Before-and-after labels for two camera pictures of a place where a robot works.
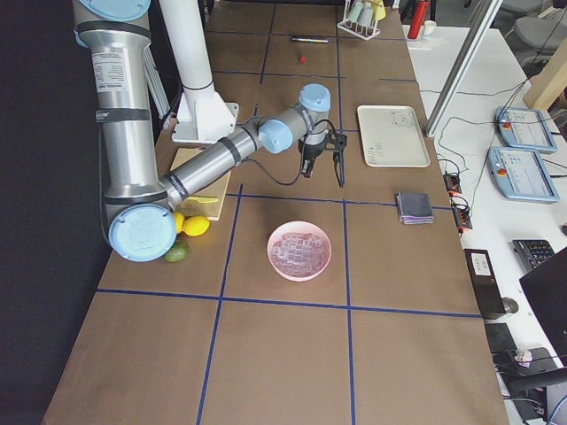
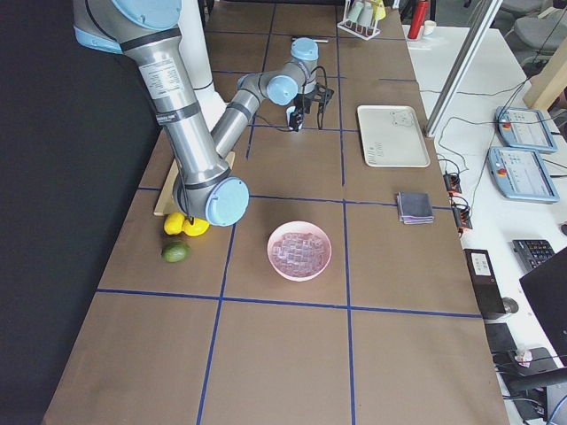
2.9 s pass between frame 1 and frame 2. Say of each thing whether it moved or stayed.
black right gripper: moved
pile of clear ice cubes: stayed
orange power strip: stayed
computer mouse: stayed
